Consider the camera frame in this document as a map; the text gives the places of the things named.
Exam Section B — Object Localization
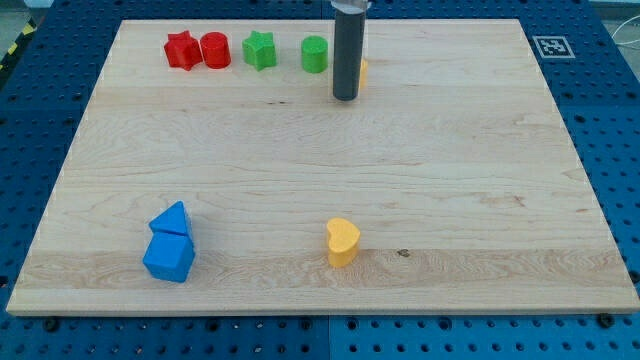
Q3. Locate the yellow heart block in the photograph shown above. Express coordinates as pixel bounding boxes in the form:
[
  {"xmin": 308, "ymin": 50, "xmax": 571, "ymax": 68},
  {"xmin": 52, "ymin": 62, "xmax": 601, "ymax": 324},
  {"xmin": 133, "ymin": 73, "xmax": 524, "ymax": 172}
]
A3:
[{"xmin": 326, "ymin": 218, "xmax": 361, "ymax": 268}]

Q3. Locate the wooden board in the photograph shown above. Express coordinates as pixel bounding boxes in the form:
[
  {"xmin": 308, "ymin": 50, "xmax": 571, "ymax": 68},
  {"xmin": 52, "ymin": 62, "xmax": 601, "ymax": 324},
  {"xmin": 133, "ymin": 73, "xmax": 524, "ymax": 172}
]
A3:
[{"xmin": 7, "ymin": 19, "xmax": 639, "ymax": 316}]

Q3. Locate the yellow block behind pusher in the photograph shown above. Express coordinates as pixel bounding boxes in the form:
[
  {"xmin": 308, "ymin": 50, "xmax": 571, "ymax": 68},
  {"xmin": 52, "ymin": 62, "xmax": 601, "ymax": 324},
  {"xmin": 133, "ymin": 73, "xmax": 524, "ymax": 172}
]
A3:
[{"xmin": 359, "ymin": 59, "xmax": 368, "ymax": 90}]

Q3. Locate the green cylinder block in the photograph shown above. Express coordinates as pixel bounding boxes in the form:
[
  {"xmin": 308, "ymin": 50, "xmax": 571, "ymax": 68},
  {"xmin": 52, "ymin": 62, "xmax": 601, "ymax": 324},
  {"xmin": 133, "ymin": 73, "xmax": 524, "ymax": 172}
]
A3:
[{"xmin": 301, "ymin": 35, "xmax": 328, "ymax": 74}]

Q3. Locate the green star block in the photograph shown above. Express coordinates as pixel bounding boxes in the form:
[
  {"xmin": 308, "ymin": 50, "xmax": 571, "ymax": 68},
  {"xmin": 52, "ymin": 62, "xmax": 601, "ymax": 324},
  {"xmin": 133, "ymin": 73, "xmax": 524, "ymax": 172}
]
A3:
[{"xmin": 242, "ymin": 31, "xmax": 278, "ymax": 71}]

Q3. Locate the blue triangle block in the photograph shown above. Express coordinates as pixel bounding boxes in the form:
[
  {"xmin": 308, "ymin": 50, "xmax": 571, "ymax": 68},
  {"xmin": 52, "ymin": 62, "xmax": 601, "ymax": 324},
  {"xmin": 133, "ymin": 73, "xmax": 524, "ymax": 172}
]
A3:
[{"xmin": 149, "ymin": 201, "xmax": 193, "ymax": 238}]

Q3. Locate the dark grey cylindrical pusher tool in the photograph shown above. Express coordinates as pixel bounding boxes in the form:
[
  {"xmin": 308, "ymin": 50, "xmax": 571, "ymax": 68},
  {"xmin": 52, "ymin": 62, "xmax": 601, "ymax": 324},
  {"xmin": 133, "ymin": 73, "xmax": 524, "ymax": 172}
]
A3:
[{"xmin": 333, "ymin": 10, "xmax": 366, "ymax": 101}]

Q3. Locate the blue cube block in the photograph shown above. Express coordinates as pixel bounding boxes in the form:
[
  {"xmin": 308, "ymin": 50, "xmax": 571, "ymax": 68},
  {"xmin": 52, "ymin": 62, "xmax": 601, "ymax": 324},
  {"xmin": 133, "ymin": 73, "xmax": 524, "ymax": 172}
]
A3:
[{"xmin": 142, "ymin": 232, "xmax": 195, "ymax": 283}]

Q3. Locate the red cylinder block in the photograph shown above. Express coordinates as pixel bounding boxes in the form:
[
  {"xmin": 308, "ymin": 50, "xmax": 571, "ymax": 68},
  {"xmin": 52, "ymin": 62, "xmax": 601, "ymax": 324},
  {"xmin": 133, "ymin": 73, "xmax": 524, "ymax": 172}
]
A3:
[{"xmin": 200, "ymin": 32, "xmax": 231, "ymax": 69}]

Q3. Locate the red star block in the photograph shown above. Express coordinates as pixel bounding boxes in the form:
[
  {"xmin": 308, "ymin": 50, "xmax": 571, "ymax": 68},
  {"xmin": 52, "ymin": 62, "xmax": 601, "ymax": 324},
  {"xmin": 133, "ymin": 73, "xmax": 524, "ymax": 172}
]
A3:
[{"xmin": 164, "ymin": 30, "xmax": 203, "ymax": 71}]

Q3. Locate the black white fiducial marker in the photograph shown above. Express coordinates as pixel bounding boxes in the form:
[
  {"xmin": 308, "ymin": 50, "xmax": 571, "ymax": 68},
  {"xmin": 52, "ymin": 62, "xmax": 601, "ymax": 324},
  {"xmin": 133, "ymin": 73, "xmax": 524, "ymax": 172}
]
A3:
[{"xmin": 532, "ymin": 35, "xmax": 575, "ymax": 59}]

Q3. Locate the black board left screw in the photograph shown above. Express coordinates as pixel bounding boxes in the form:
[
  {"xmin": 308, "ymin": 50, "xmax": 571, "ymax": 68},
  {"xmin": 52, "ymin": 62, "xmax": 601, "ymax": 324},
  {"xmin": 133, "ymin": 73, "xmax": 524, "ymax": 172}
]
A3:
[{"xmin": 42, "ymin": 317, "xmax": 60, "ymax": 333}]

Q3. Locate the black board corner screw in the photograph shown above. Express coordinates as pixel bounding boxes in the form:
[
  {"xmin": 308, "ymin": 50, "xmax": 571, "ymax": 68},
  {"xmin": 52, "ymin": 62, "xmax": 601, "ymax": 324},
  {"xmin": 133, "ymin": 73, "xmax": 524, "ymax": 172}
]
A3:
[{"xmin": 596, "ymin": 313, "xmax": 615, "ymax": 329}]

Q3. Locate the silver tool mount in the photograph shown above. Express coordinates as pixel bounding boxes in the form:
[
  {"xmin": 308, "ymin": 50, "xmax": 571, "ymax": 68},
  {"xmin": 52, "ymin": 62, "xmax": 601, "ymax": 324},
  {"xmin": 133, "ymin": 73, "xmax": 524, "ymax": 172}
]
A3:
[{"xmin": 330, "ymin": 0, "xmax": 371, "ymax": 15}]

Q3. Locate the white cable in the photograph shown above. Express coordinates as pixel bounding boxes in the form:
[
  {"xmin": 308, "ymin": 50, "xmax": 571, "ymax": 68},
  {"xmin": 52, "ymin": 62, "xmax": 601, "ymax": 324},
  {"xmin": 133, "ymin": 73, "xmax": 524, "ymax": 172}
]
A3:
[{"xmin": 610, "ymin": 14, "xmax": 640, "ymax": 50}]

